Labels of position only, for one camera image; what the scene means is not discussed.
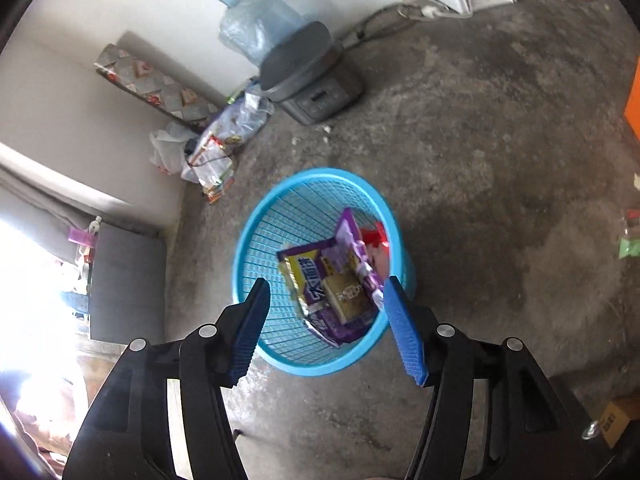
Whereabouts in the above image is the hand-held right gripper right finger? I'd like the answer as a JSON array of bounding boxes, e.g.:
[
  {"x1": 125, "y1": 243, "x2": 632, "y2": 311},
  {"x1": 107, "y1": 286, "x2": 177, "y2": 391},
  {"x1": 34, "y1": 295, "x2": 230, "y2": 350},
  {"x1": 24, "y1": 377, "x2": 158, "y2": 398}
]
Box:
[{"x1": 382, "y1": 276, "x2": 607, "y2": 480}]

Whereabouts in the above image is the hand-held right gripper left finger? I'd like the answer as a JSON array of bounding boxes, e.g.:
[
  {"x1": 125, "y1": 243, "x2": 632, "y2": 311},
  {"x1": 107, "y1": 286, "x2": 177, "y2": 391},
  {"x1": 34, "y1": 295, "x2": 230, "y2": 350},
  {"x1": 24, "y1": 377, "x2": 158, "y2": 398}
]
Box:
[{"x1": 62, "y1": 276, "x2": 272, "y2": 480}]

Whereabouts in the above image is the purple yellow snack packet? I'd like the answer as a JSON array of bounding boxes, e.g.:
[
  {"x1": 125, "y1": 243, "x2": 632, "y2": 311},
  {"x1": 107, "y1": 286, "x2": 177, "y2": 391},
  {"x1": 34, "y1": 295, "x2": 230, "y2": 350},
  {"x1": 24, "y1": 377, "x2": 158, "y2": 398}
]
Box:
[{"x1": 277, "y1": 240, "x2": 382, "y2": 349}]

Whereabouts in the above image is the dark purple wrapper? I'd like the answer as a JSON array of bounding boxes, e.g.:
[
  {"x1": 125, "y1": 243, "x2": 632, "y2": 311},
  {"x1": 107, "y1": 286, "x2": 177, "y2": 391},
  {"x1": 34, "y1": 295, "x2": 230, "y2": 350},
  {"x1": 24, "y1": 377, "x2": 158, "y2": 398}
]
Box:
[{"x1": 332, "y1": 207, "x2": 377, "y2": 292}]

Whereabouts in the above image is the blue plastic basket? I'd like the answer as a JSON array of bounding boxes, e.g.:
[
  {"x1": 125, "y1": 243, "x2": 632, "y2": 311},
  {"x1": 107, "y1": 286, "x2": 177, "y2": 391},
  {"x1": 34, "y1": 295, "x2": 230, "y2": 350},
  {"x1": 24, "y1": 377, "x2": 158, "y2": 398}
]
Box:
[{"x1": 234, "y1": 167, "x2": 414, "y2": 379}]

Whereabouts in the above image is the beige snack packet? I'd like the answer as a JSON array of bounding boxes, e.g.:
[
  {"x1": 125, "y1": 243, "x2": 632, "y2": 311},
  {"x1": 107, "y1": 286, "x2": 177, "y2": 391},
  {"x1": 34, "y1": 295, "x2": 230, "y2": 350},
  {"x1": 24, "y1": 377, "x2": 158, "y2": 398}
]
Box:
[{"x1": 320, "y1": 270, "x2": 377, "y2": 322}]

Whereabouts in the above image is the grey cabinet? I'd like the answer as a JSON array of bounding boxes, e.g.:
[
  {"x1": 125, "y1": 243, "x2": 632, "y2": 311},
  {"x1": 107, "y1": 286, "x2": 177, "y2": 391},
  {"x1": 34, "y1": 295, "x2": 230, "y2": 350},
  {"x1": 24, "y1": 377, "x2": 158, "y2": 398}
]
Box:
[{"x1": 87, "y1": 222, "x2": 169, "y2": 346}]

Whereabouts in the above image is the clear bag of snack packets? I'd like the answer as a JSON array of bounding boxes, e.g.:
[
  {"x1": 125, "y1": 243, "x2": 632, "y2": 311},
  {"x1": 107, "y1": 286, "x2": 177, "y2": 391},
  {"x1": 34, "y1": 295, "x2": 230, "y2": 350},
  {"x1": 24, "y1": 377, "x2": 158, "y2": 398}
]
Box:
[{"x1": 192, "y1": 132, "x2": 237, "y2": 205}]

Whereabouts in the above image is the white shopping bag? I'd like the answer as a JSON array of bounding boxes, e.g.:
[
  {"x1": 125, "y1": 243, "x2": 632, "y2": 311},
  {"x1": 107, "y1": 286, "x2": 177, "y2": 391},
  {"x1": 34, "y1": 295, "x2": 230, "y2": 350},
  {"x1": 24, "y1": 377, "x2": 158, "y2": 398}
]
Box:
[{"x1": 150, "y1": 122, "x2": 202, "y2": 182}]

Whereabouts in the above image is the large clear plastic bag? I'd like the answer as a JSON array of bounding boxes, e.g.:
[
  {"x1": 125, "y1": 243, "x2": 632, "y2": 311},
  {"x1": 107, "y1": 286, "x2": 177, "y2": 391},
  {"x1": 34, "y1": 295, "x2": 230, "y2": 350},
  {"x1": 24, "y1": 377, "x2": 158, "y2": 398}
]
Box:
[{"x1": 210, "y1": 92, "x2": 276, "y2": 154}]

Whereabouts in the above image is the grey curtain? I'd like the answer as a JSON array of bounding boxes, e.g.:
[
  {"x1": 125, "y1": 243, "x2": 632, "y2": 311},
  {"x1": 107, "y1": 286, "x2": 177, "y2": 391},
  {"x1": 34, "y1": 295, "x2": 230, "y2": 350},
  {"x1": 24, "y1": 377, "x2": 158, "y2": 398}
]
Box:
[{"x1": 0, "y1": 142, "x2": 162, "y2": 262}]

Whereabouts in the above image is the brown cardboard box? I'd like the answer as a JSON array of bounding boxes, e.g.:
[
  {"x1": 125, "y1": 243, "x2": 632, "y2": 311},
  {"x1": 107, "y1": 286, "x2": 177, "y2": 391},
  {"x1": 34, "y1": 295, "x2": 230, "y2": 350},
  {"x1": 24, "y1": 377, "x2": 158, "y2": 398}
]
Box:
[{"x1": 597, "y1": 395, "x2": 640, "y2": 449}]

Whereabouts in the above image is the black rice cooker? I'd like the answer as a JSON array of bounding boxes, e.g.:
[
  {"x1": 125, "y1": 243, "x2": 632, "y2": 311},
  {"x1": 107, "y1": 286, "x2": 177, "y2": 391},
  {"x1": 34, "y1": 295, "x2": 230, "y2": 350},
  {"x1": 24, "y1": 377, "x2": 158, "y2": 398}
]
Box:
[{"x1": 257, "y1": 21, "x2": 365, "y2": 126}]

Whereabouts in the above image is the folded printed mat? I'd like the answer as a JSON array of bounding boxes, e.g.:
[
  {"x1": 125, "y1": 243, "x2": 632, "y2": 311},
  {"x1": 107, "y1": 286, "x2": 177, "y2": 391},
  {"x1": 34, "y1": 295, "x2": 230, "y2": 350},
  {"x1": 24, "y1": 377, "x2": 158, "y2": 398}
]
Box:
[{"x1": 94, "y1": 44, "x2": 222, "y2": 134}]

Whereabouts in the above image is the empty blue water jug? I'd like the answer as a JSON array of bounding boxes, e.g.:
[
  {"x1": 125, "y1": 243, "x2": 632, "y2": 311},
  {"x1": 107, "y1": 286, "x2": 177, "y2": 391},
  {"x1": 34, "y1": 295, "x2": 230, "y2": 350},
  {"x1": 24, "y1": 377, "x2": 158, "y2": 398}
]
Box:
[{"x1": 214, "y1": 0, "x2": 314, "y2": 67}]

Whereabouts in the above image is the orange box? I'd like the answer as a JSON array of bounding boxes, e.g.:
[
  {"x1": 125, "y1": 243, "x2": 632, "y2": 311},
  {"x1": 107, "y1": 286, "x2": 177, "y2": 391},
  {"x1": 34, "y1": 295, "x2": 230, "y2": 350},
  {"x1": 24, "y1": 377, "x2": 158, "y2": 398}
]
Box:
[{"x1": 622, "y1": 55, "x2": 640, "y2": 147}]

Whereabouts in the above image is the black power cable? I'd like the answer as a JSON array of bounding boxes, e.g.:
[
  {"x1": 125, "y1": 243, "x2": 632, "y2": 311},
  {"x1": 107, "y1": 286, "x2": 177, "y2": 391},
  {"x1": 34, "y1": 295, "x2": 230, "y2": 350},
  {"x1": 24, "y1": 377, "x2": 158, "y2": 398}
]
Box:
[{"x1": 345, "y1": 2, "x2": 423, "y2": 50}]

